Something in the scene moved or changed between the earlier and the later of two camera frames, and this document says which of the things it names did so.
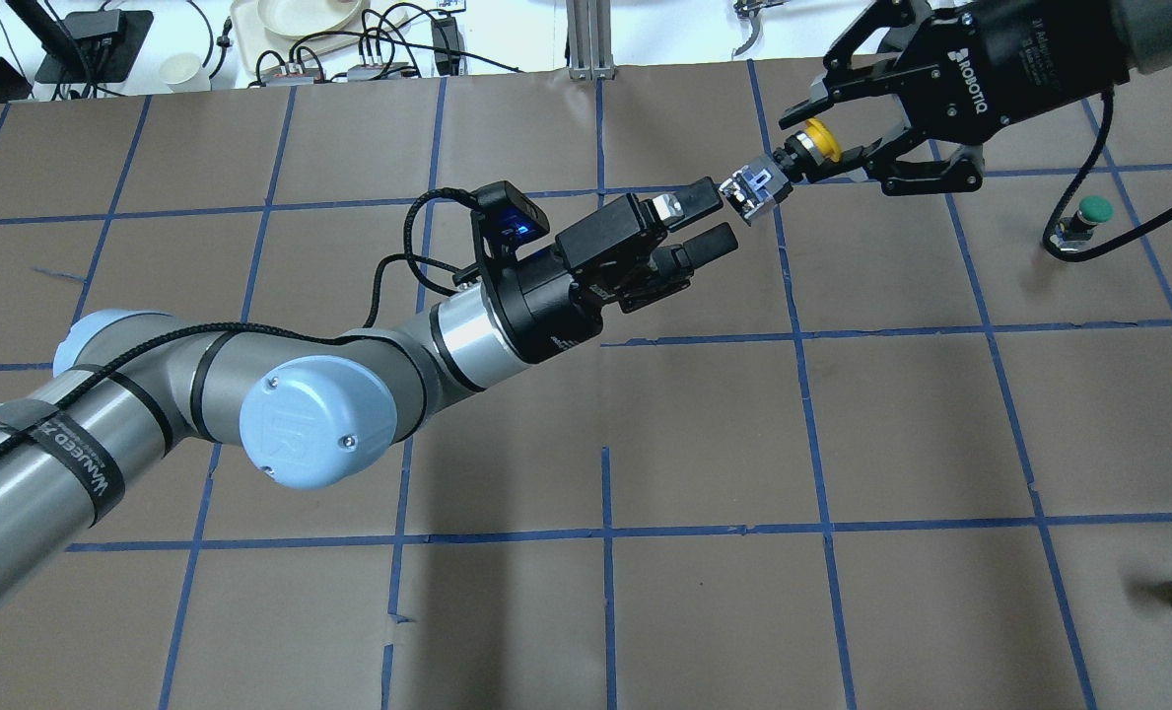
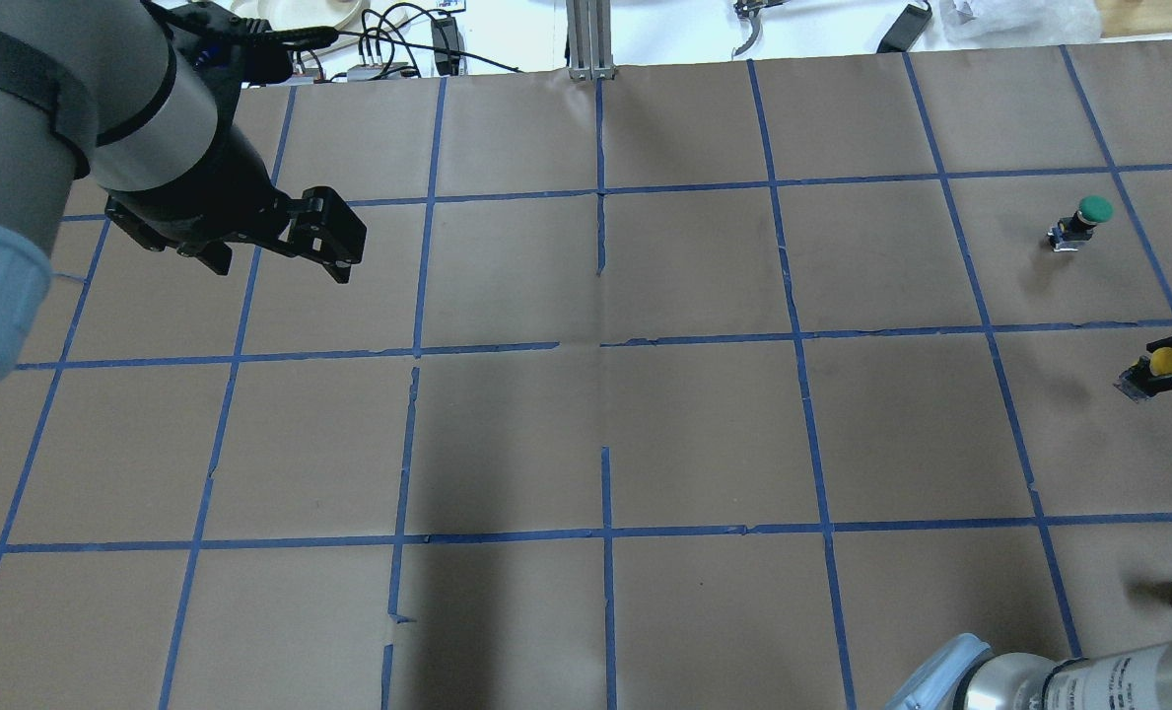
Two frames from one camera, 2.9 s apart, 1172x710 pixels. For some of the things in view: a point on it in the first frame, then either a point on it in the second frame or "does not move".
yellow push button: (754, 188) -> (1151, 375)
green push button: (1073, 234) does not move
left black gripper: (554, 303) -> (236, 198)
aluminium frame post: (589, 32) does not move
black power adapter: (445, 34) does not move
